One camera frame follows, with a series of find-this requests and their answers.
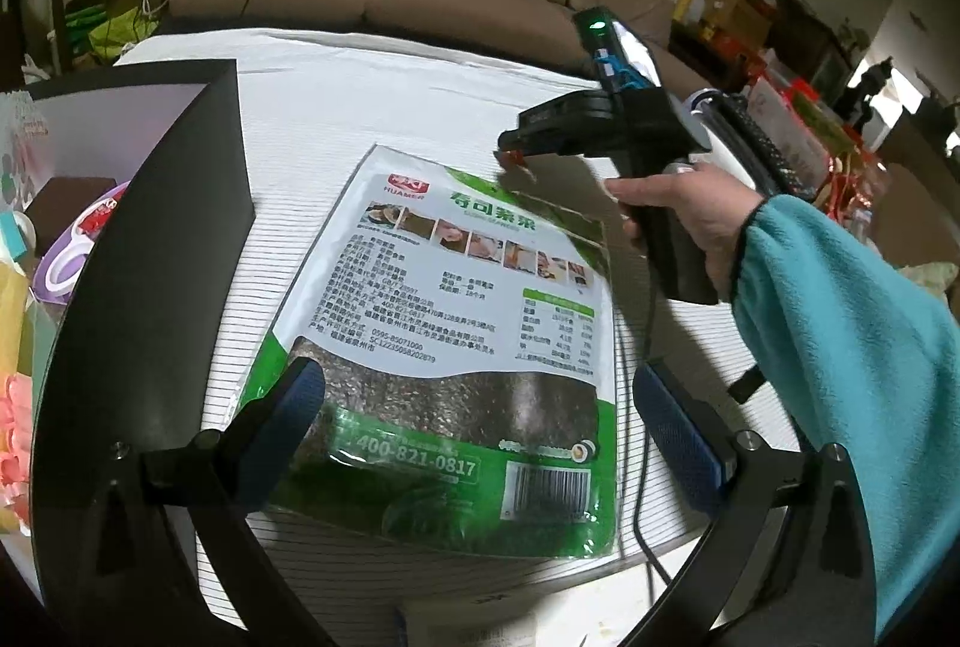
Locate purple white round container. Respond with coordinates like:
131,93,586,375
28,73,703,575
34,182,132,303

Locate black cable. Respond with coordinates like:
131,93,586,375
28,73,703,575
630,287,676,592

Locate black storage container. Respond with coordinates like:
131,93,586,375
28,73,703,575
0,58,256,588

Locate black ribbed strap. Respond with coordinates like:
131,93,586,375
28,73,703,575
720,96,818,202

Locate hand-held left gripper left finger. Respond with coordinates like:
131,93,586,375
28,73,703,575
75,358,335,647

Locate pink crinkled packet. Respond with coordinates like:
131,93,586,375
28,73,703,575
0,373,35,505

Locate yellow packet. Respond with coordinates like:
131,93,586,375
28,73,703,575
0,261,38,386

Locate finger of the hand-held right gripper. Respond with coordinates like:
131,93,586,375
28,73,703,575
495,122,623,168
521,94,620,127

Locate green bag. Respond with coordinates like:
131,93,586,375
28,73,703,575
67,2,158,59

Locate white plastic box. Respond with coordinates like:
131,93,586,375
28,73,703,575
682,88,766,191

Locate green seaweed packet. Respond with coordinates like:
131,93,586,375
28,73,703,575
259,145,623,558

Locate person's right forearm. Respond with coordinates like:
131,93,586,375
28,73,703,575
731,193,960,633

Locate person's right hand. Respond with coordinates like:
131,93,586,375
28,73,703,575
604,160,770,299

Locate stacked red cardboard boxes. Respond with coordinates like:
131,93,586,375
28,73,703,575
701,0,777,49

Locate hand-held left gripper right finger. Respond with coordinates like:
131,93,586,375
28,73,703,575
622,358,878,647

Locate red foil packets pile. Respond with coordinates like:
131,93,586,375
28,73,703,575
750,77,890,221

